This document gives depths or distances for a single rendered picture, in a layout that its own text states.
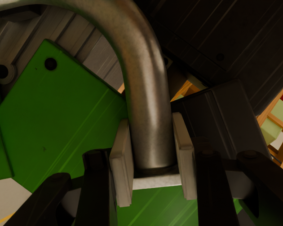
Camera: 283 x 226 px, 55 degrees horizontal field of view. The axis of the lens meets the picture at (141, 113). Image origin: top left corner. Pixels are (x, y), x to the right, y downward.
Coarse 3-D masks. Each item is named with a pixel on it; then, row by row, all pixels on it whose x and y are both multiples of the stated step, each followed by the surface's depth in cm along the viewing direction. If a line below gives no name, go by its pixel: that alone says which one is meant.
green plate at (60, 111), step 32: (32, 64) 22; (64, 64) 21; (32, 96) 22; (64, 96) 22; (96, 96) 22; (0, 128) 23; (32, 128) 22; (64, 128) 22; (96, 128) 22; (32, 160) 23; (64, 160) 23; (32, 192) 23; (160, 192) 22; (128, 224) 23; (160, 224) 23; (192, 224) 23
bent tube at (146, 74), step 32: (0, 0) 18; (32, 0) 18; (64, 0) 17; (96, 0) 17; (128, 0) 17; (128, 32) 17; (128, 64) 17; (160, 64) 18; (128, 96) 18; (160, 96) 18; (160, 128) 18; (160, 160) 18
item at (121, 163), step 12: (120, 132) 17; (120, 144) 15; (120, 156) 14; (132, 156) 18; (120, 168) 14; (132, 168) 17; (120, 180) 14; (132, 180) 16; (120, 192) 14; (132, 192) 16; (120, 204) 14
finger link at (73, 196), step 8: (80, 176) 14; (112, 176) 14; (72, 184) 13; (80, 184) 13; (112, 184) 14; (72, 192) 13; (112, 192) 14; (64, 200) 13; (72, 200) 13; (64, 208) 13; (72, 208) 13; (56, 216) 13; (64, 216) 13; (72, 216) 13
